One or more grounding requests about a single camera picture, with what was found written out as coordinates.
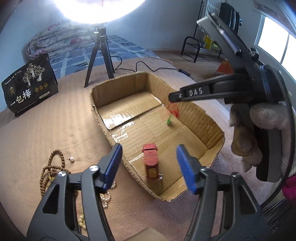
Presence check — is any green jade pendant red cord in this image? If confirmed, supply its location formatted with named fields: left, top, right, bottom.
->
left=162, top=101, right=181, bottom=126

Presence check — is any brown wooden bead necklace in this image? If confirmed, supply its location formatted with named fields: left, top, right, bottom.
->
left=39, top=149, right=78, bottom=200

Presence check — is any cream bead bracelet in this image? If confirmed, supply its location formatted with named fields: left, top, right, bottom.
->
left=77, top=208, right=87, bottom=230

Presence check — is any pink sleeve right forearm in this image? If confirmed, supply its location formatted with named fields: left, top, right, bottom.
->
left=282, top=175, right=296, bottom=203

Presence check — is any right hand in white glove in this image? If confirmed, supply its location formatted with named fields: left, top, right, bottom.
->
left=229, top=103, right=291, bottom=173

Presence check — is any brown cardboard box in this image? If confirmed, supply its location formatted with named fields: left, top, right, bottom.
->
left=90, top=72, right=225, bottom=202

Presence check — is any black metal rack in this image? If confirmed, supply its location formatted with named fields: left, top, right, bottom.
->
left=180, top=0, right=243, bottom=64

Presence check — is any window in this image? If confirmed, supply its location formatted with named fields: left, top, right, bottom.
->
left=254, top=15, right=295, bottom=78

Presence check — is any tan bed blanket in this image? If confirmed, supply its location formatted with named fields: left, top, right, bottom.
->
left=0, top=56, right=278, bottom=241

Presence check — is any black tripod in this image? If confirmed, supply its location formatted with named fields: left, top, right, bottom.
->
left=84, top=26, right=115, bottom=88

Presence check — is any black snack bag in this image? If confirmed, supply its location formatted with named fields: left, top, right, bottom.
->
left=1, top=53, right=59, bottom=116

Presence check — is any floral folded quilt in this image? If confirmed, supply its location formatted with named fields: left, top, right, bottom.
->
left=26, top=20, right=98, bottom=60

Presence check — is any black power cable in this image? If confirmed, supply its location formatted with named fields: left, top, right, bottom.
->
left=87, top=27, right=195, bottom=80

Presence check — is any small white pearl necklace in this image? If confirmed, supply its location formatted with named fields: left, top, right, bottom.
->
left=99, top=180, right=117, bottom=209

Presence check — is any bright ring light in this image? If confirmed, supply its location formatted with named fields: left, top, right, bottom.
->
left=53, top=0, right=144, bottom=24

